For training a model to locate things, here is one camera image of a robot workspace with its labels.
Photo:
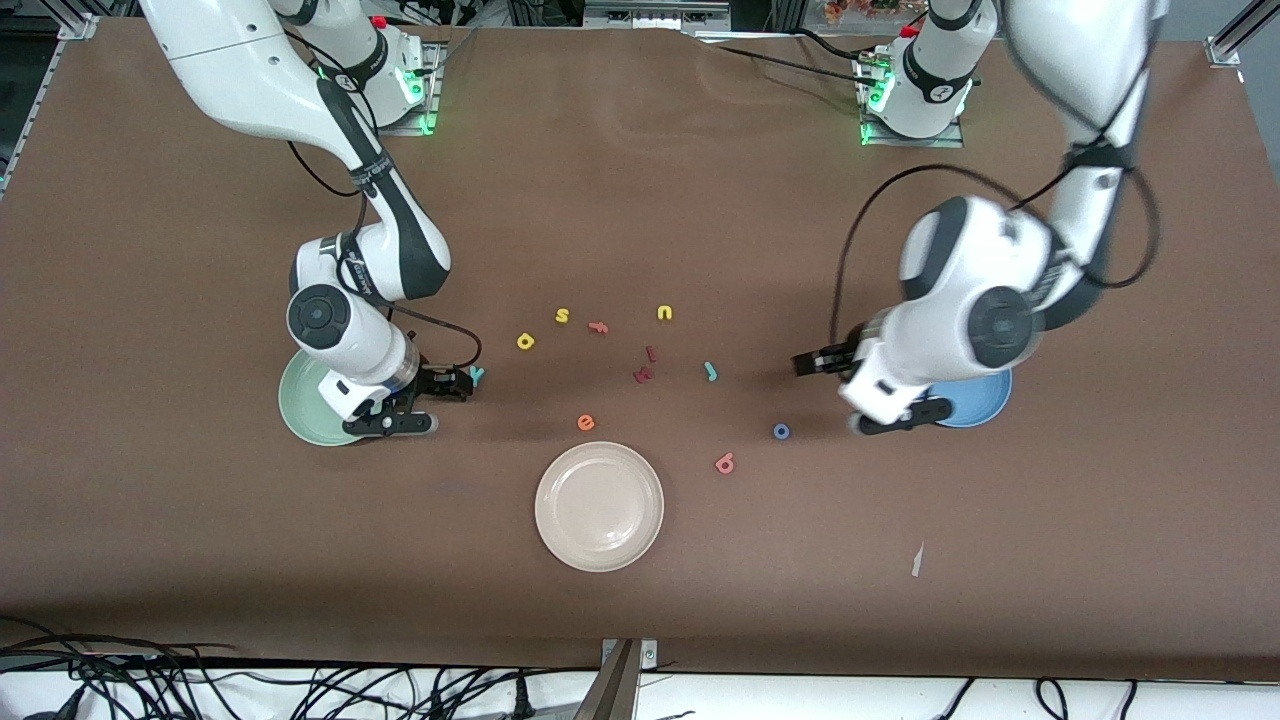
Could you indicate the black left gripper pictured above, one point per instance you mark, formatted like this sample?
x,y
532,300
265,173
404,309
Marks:
x,y
838,359

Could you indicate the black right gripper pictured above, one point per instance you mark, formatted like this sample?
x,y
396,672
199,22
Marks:
x,y
436,381

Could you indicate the salmon foam letter g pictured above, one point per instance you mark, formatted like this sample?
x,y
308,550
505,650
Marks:
x,y
719,464

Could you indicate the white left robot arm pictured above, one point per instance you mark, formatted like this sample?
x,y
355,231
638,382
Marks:
x,y
960,270

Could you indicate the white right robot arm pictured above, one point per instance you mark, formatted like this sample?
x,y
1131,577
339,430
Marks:
x,y
250,70

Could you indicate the light green plate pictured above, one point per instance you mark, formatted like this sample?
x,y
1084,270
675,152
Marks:
x,y
300,400

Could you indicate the blue plate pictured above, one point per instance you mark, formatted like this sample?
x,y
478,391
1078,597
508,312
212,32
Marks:
x,y
985,400

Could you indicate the beige plate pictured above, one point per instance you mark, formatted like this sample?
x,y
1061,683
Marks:
x,y
600,507

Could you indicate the small white paper scrap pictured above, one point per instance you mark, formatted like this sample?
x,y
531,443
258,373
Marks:
x,y
916,565

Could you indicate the brown table cover sheet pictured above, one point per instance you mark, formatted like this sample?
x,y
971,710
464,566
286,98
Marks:
x,y
640,200

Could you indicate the orange artificial flowers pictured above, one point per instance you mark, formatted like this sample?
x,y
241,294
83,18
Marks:
x,y
850,10

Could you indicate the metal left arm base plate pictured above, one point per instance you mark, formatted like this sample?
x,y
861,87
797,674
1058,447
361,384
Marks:
x,y
940,142

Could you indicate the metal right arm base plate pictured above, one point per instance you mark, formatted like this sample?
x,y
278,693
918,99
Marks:
x,y
438,100

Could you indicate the metal bracket post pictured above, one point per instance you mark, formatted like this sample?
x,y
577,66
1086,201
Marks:
x,y
620,690

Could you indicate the grey metal rail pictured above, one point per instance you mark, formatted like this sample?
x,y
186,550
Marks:
x,y
650,10

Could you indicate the aluminium frame profile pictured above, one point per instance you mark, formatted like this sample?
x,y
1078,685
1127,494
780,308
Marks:
x,y
1225,45
78,25

